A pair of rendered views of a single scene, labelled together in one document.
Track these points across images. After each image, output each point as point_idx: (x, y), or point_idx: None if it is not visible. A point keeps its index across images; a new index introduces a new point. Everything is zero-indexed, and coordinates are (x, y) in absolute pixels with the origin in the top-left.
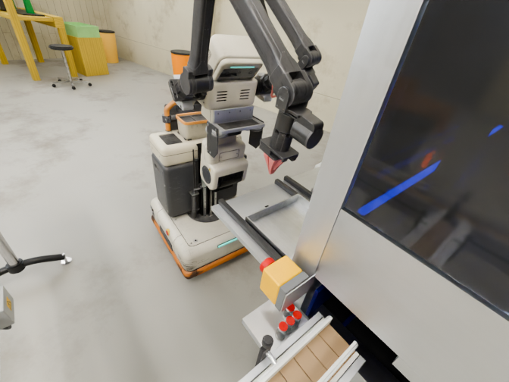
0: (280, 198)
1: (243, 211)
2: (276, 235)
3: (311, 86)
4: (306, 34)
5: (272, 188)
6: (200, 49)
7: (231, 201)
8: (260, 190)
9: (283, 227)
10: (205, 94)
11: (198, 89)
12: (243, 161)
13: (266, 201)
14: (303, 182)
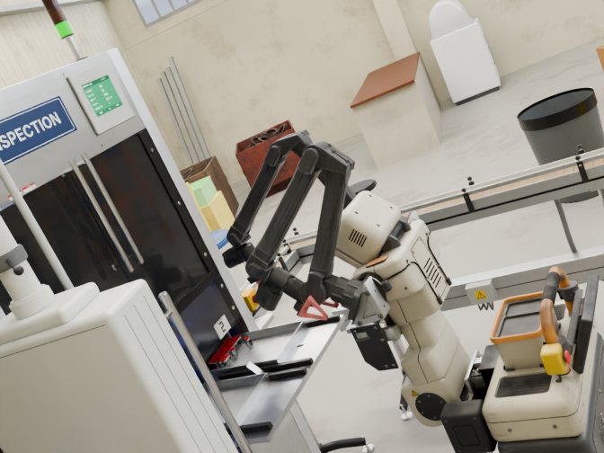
0: (296, 358)
1: (316, 330)
2: (279, 339)
3: (226, 235)
4: (262, 237)
5: (311, 357)
6: None
7: (333, 325)
8: (319, 348)
9: (278, 345)
10: None
11: None
12: (404, 382)
13: (306, 347)
14: (285, 386)
